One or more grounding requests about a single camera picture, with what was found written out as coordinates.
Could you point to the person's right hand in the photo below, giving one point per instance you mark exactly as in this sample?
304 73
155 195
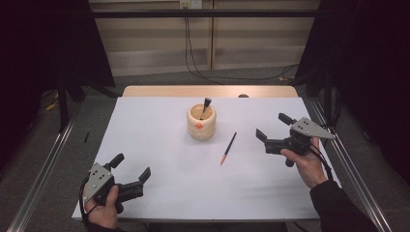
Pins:
309 167

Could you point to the aluminium floor rail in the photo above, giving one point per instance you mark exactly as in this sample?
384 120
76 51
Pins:
354 174
42 180

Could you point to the white wall socket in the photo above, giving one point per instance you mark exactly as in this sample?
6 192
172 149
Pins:
190 4

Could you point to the small dark table knob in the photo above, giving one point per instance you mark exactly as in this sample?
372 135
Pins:
243 95

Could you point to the cream ribbed brush holder cup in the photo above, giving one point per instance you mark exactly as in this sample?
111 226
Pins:
201 130

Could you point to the white table sheet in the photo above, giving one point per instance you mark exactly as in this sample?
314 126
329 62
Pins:
145 129

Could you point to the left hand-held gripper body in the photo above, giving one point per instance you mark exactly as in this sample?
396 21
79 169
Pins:
98 182

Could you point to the black curtain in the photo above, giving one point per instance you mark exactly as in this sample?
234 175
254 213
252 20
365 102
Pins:
38 48
370 64

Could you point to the yellow floor scrap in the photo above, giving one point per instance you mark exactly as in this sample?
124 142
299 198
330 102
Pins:
51 106

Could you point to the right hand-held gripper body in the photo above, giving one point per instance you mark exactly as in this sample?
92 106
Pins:
306 129

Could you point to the brown pencil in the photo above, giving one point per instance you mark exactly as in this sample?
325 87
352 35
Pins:
228 149

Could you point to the black horizontal metal bar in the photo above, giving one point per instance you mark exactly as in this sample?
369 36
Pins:
206 13

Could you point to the person's left hand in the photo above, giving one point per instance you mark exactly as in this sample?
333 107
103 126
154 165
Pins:
103 216

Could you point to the small black stick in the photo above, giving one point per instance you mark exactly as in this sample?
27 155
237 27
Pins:
86 137

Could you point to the black metal stand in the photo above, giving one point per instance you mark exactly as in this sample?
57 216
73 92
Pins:
63 106

